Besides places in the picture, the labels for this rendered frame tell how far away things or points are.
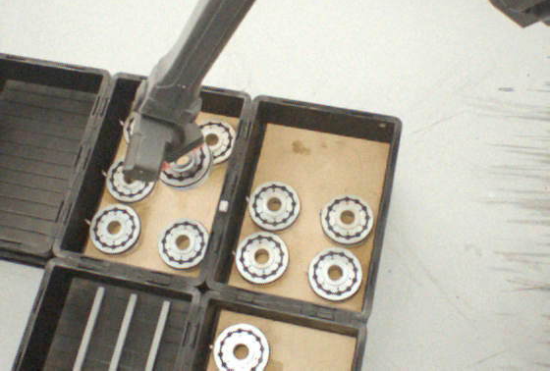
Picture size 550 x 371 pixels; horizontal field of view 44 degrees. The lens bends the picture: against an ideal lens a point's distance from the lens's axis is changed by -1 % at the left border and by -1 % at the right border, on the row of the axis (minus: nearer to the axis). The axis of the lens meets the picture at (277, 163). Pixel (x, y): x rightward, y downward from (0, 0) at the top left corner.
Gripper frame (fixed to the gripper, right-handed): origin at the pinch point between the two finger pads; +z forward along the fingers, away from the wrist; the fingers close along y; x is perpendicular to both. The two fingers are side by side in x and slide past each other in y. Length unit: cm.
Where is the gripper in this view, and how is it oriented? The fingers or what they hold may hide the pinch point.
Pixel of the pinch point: (179, 155)
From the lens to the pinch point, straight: 119.8
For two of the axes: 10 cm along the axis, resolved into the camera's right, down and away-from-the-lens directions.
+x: -5.3, -7.8, 3.3
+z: 0.8, 3.4, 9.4
